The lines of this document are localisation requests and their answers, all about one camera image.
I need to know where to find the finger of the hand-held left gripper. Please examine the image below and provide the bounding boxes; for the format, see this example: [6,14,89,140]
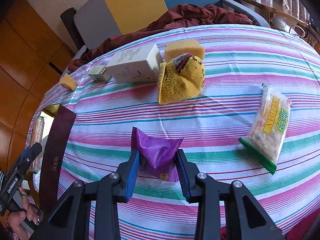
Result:
[14,142,43,172]

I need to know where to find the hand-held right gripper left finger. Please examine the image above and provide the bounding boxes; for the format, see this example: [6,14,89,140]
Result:
[30,149,141,240]

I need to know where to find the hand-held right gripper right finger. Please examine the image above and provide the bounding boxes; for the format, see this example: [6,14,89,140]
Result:
[175,149,285,240]

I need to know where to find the rice cracker packet dark label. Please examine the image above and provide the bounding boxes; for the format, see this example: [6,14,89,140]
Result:
[30,117,46,174]

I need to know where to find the gold tin box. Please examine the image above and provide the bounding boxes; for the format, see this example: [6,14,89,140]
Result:
[26,104,77,211]

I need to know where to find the purple snack packet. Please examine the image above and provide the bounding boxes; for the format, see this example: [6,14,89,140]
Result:
[131,126,184,182]

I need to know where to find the small yellow sponge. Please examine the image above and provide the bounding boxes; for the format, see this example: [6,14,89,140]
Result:
[59,74,78,91]

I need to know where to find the yellow knit sock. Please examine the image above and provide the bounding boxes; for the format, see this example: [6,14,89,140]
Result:
[157,53,206,105]

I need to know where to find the white snack packet green edge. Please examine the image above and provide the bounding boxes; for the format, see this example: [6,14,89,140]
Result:
[238,84,293,175]

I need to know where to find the green tea box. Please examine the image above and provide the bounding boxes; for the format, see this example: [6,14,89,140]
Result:
[88,65,112,83]

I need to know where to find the white cardboard box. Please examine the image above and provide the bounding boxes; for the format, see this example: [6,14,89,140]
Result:
[105,44,164,84]

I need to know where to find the long yellow sponge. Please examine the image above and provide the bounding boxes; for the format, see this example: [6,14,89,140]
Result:
[164,39,206,61]

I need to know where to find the person's left hand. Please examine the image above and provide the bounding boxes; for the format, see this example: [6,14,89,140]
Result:
[6,193,40,240]

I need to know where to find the wooden wardrobe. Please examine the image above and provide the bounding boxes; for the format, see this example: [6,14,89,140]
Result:
[0,0,75,170]

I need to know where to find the red clothing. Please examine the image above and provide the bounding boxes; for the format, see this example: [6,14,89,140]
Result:
[286,219,320,240]

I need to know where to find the maroon blanket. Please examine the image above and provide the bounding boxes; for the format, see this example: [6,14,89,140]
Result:
[68,4,254,72]

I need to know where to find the grey yellow blue chair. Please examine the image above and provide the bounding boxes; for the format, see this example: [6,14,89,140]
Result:
[72,0,272,55]

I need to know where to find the wooden side table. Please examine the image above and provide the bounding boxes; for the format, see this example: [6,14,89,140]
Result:
[228,0,312,29]

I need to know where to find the striped beige curtain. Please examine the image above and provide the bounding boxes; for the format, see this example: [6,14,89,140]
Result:
[272,0,312,24]

